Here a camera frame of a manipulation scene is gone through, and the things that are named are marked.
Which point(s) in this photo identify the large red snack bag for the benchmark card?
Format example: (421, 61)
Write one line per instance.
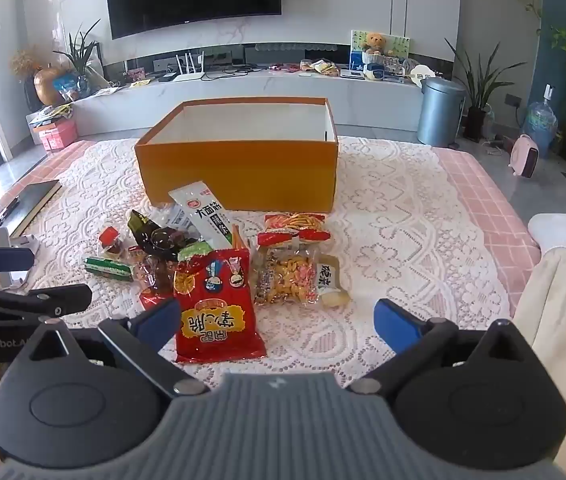
(218, 320)

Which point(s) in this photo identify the white label clear packet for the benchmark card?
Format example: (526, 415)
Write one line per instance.
(177, 217)

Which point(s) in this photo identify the red bag of stick snacks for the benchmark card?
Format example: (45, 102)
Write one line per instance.
(295, 222)

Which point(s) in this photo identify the blue water jug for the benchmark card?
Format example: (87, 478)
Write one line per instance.
(539, 122)

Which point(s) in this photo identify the black set-top box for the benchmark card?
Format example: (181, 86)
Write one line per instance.
(166, 78)

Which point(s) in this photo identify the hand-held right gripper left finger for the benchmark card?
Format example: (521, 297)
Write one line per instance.
(155, 319)

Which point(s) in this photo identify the white round gadget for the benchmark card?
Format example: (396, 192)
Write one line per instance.
(422, 75)

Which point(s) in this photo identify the dried flowers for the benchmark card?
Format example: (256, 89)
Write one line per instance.
(25, 62)

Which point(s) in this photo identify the blue snack bag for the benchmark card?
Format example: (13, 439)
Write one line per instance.
(66, 84)

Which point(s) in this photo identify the long-leaved potted plant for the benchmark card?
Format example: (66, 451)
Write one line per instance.
(475, 110)

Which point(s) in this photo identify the white router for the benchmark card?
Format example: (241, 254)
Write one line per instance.
(188, 76)

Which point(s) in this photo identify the orange cardboard box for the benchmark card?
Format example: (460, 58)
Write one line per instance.
(243, 175)

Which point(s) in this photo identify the teddy bear gift box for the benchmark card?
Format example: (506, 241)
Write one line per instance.
(398, 45)

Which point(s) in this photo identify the clear packet of brown sweets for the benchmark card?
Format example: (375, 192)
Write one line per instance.
(155, 275)

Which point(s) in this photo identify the green striped snack packet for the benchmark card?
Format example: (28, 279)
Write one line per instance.
(108, 267)

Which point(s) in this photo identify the white stand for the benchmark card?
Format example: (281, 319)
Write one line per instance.
(0, 236)

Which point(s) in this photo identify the gold vase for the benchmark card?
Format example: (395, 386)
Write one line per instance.
(48, 87)

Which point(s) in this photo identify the long white snack packet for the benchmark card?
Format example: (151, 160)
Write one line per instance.
(203, 215)

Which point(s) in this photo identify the small red-topped clear packet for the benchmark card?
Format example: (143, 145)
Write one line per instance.
(110, 236)

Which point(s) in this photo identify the brown teddy bear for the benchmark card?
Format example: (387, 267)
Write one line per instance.
(375, 42)

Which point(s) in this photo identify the person's leg white sock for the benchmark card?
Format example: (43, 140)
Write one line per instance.
(563, 335)

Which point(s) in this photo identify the clear bag of yellow snacks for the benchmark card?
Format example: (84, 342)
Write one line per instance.
(320, 66)

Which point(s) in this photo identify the white lace tablecloth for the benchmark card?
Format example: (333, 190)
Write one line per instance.
(388, 210)

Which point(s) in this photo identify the green plant in glass vase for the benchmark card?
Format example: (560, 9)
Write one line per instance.
(80, 60)

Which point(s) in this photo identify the pink checked mat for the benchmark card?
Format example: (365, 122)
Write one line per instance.
(473, 190)

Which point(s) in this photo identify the stack of papers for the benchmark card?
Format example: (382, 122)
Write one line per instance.
(53, 114)

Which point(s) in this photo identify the small pink photo card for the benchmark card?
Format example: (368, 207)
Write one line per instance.
(136, 74)

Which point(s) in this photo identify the pink box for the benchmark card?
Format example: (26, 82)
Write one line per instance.
(58, 136)

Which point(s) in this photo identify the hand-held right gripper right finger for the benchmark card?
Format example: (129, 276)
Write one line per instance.
(395, 325)

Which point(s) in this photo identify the blue white round tin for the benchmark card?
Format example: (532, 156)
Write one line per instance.
(375, 74)

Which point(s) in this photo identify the white marble television bench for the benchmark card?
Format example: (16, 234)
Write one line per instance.
(263, 90)

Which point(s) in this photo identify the pink heater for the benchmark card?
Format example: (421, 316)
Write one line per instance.
(524, 155)

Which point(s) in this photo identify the black notebook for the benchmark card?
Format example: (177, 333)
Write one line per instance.
(30, 202)

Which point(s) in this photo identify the clear bag of yellow crackers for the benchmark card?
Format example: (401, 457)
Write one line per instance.
(288, 272)

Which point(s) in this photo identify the bright green snack packet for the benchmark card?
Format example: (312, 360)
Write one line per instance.
(194, 251)

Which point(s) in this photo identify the dark olive vacuum snack packet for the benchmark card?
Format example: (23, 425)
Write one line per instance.
(158, 240)

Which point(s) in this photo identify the grey metal trash can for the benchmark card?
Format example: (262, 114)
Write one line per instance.
(440, 110)

